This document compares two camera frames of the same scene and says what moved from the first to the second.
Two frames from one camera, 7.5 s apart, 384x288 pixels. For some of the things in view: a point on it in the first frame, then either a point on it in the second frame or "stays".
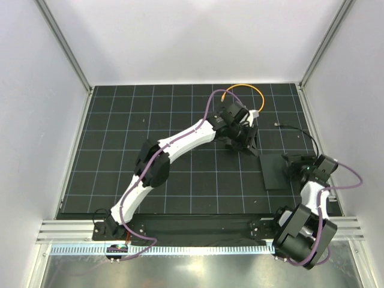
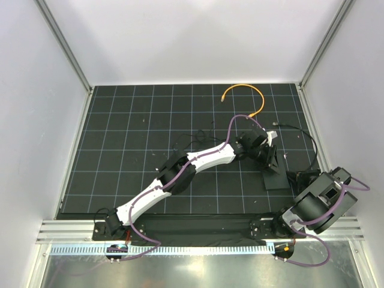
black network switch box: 275,171 stays
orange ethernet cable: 223,96 stays
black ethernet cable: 277,123 stays
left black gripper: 251,137 -> 270,153
